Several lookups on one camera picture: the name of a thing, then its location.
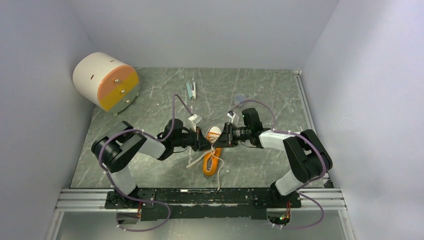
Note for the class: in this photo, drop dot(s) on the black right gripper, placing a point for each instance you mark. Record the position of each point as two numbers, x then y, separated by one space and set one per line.
227 138

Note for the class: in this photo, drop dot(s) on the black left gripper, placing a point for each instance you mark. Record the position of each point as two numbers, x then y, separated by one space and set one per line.
200 142

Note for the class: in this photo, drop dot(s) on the white shoelace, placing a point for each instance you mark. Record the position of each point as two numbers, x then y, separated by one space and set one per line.
221 164

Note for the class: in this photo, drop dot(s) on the orange canvas sneaker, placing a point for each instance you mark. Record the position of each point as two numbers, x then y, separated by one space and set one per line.
212 158

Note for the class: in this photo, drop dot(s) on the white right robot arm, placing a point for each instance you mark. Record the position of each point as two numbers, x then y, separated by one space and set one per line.
307 157

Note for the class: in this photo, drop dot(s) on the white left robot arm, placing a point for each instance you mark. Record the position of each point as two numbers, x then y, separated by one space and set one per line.
117 148

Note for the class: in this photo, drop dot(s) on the small clear plastic jar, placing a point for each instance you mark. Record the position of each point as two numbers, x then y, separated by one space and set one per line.
239 98

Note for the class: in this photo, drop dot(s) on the white orange cylinder drum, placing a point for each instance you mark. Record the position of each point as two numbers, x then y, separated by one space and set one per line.
106 81

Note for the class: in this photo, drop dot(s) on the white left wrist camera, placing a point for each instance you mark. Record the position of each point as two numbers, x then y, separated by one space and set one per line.
195 119

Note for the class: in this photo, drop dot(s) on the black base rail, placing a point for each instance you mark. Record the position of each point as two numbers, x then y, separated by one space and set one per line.
199 203

